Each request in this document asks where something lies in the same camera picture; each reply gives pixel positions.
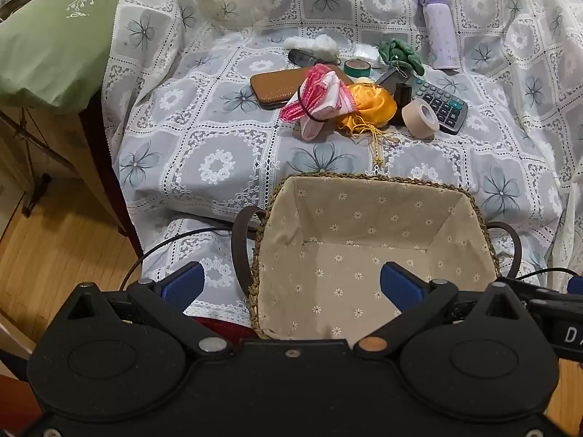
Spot orange satin drawstring pouch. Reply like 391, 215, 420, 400
336, 83, 398, 166

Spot green embroidered pillow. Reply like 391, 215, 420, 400
1, 0, 118, 114

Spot black cable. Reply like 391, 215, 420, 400
118, 226, 256, 292

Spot grey desk calculator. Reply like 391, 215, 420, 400
376, 69, 468, 135

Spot beige tape roll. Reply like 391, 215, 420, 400
401, 98, 440, 139

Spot white and grey lace cloth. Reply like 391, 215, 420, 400
102, 0, 582, 324

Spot green tape roll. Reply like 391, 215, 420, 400
343, 58, 372, 79

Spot dark cylindrical tube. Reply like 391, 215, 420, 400
287, 48, 320, 68

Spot purple thermos bottle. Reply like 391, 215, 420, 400
419, 0, 461, 70

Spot clear packet of white pads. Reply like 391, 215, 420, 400
354, 43, 384, 67

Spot brown leather wallet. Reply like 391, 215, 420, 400
250, 63, 356, 111

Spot white plush keychain toy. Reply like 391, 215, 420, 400
283, 34, 340, 62

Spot pink and white striped cloth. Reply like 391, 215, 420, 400
279, 72, 352, 141

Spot black stamp block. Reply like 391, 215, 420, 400
392, 83, 412, 126

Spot woven basket with floral lining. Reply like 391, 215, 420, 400
231, 173, 500, 342

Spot green plush keychain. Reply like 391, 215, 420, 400
379, 39, 425, 77

